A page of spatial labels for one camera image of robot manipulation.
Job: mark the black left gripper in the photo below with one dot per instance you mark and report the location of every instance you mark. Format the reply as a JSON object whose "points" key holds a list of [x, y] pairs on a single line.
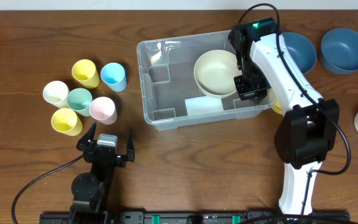
{"points": [[105, 152]]}

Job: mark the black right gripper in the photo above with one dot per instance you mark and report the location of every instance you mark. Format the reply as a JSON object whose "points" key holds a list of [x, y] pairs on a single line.
{"points": [[250, 88]]}

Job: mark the small yellow bowl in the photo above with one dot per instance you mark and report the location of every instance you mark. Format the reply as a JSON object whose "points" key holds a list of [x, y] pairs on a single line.
{"points": [[276, 106]]}

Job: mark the dark blue bowl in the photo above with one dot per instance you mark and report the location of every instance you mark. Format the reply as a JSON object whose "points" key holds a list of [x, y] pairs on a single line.
{"points": [[338, 51], [301, 50]]}

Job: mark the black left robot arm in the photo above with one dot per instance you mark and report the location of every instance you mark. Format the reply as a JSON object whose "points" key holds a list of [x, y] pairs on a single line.
{"points": [[91, 189]]}

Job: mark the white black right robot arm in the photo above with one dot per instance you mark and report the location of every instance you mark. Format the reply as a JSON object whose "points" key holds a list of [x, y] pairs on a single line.
{"points": [[307, 131]]}

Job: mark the clear plastic storage container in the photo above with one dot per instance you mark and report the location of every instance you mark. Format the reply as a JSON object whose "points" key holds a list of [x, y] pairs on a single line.
{"points": [[170, 95]]}

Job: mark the pink cup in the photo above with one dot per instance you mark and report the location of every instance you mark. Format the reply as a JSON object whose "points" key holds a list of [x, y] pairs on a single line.
{"points": [[103, 109]]}

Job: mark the yellow cup lower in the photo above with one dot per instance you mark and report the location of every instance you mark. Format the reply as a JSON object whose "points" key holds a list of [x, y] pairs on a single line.
{"points": [[66, 121]]}

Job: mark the yellow cup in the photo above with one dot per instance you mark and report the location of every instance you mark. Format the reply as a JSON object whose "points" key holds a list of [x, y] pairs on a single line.
{"points": [[66, 121], [85, 72]]}

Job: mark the mint green cup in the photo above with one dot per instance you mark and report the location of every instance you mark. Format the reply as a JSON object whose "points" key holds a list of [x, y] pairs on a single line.
{"points": [[79, 100]]}

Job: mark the light blue cup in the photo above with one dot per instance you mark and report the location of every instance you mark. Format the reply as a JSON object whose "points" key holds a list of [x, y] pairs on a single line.
{"points": [[114, 75]]}

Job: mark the cream white cup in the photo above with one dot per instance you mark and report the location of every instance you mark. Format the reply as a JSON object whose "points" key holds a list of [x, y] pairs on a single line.
{"points": [[56, 93]]}

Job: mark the yellow cup upper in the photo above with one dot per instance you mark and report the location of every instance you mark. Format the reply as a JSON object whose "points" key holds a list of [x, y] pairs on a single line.
{"points": [[85, 72]]}

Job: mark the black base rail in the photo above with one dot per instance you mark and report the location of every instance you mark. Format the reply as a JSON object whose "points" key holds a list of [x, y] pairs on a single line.
{"points": [[189, 218]]}

